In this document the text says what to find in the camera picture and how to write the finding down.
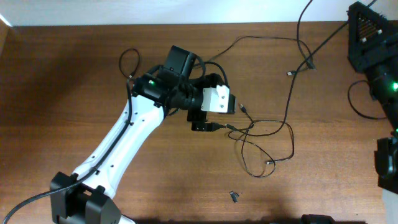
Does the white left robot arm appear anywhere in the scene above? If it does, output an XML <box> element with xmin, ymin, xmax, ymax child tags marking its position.
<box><xmin>50</xmin><ymin>45</ymin><xmax>234</xmax><ymax>223</ymax></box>

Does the black left camera cable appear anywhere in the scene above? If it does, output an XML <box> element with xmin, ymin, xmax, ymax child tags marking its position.
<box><xmin>1</xmin><ymin>60</ymin><xmax>229</xmax><ymax>224</ymax></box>

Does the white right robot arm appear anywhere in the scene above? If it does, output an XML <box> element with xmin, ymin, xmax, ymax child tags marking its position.
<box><xmin>348</xmin><ymin>1</ymin><xmax>397</xmax><ymax>224</ymax></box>

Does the thick black USB cable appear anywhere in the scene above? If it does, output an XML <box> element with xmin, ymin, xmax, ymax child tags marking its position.
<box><xmin>191</xmin><ymin>21</ymin><xmax>351</xmax><ymax>138</ymax></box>

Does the small black USB adapter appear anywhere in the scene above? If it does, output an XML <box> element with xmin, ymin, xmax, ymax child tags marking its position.
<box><xmin>229</xmin><ymin>191</ymin><xmax>239</xmax><ymax>203</ymax></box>

